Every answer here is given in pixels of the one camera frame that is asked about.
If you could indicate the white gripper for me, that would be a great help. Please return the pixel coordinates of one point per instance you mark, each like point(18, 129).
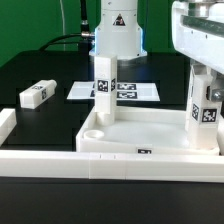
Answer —
point(202, 39)

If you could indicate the white desk top tray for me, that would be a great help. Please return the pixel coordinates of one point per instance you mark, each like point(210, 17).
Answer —
point(140, 131)

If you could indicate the white fiducial marker sheet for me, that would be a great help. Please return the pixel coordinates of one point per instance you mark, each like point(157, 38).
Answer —
point(125, 91)

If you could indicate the white U-shaped fence frame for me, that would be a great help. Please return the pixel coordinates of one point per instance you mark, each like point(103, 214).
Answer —
point(94, 165)

